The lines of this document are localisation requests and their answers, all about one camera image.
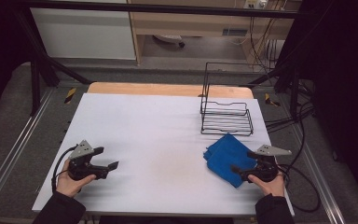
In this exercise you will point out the wooden table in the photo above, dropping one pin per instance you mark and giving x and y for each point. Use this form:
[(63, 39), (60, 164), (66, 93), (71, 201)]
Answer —
[(155, 88)]

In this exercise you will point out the person's right hand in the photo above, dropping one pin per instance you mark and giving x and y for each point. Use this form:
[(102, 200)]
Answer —
[(273, 186)]

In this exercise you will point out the white table cover sheet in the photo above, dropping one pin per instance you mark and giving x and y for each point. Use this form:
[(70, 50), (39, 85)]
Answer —
[(155, 140)]

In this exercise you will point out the black frame strut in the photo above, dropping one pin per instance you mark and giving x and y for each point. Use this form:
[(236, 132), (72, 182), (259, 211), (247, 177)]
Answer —
[(48, 62), (293, 84)]

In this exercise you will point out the white power strip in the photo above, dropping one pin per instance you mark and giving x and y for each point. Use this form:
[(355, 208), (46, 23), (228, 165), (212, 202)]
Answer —
[(254, 3)]

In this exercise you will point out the aluminium floor rail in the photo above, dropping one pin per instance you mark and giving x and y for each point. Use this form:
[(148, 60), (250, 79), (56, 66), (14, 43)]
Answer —
[(320, 174), (15, 146)]

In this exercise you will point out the black horizontal frame bar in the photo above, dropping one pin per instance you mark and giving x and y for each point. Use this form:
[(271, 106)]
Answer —
[(167, 8)]

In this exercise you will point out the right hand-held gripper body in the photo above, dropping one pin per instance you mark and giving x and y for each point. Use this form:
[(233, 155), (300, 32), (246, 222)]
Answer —
[(267, 168)]

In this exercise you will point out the blue microfibre cloth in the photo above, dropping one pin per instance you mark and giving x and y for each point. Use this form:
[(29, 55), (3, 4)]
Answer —
[(225, 158)]

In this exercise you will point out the light wooden desk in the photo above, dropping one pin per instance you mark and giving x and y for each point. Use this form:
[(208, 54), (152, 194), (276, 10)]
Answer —
[(199, 23)]

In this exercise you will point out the white chair base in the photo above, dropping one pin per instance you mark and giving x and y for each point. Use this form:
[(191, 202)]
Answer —
[(167, 38)]

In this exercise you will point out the person's left hand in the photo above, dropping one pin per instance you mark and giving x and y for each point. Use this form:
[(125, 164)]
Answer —
[(68, 185)]

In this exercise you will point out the black curtain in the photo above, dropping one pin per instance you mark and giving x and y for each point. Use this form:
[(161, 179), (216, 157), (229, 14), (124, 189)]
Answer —
[(341, 77), (0, 46)]

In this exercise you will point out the white cabinet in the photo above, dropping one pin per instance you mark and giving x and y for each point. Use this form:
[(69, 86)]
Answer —
[(84, 34)]

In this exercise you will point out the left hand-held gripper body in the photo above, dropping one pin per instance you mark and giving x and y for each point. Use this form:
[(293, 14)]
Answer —
[(80, 165)]

